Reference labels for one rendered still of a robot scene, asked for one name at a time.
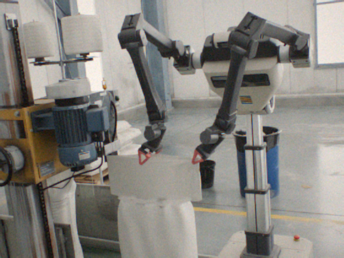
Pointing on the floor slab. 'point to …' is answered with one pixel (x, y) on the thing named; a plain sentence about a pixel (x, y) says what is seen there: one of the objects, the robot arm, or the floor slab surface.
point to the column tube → (27, 247)
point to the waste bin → (271, 153)
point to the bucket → (207, 173)
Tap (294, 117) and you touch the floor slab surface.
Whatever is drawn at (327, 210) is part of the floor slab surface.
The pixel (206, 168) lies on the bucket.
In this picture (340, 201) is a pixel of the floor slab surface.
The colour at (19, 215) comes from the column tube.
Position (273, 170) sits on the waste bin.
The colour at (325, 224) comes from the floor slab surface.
